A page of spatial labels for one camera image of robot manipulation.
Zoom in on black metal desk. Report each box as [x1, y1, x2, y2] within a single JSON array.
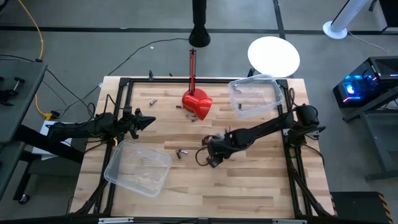
[[341, 88, 398, 182]]

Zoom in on white paper sheet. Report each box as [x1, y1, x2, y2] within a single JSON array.
[[32, 120, 78, 161]]

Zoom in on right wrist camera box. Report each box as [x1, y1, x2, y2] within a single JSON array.
[[206, 154, 223, 169]]

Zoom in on white tower fan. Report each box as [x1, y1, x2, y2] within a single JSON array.
[[322, 0, 371, 40]]

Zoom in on silver metal bracket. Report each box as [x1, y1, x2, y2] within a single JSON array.
[[272, 218, 308, 224], [98, 217, 134, 224]]

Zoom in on black floor cable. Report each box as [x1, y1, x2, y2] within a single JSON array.
[[83, 37, 190, 98], [0, 54, 96, 119]]

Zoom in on black aluminium table frame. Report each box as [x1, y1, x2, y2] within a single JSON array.
[[70, 76, 335, 218]]

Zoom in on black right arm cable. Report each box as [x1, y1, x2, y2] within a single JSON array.
[[195, 145, 216, 167]]

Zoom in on black clamp tool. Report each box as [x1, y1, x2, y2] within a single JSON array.
[[0, 77, 25, 107]]

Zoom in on grey side table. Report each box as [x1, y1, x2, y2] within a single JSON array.
[[0, 60, 85, 205]]

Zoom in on red desk lamp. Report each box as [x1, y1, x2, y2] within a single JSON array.
[[181, 49, 214, 121]]

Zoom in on black pole stand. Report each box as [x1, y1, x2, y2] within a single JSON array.
[[188, 0, 211, 49]]

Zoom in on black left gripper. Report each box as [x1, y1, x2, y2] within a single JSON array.
[[122, 106, 157, 140]]

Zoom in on black box hazard stripes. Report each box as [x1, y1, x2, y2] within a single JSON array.
[[329, 191, 394, 224]]

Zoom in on white round disc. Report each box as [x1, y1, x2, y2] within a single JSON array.
[[247, 35, 301, 78]]

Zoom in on yellow power cable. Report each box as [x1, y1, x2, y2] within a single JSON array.
[[17, 0, 60, 121]]

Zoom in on black computer with lights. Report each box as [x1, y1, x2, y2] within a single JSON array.
[[332, 55, 398, 109]]

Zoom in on white floor cable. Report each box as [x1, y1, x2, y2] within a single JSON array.
[[346, 30, 390, 55]]

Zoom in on clear plastic container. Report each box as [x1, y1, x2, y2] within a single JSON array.
[[103, 139, 173, 198], [228, 73, 285, 120]]

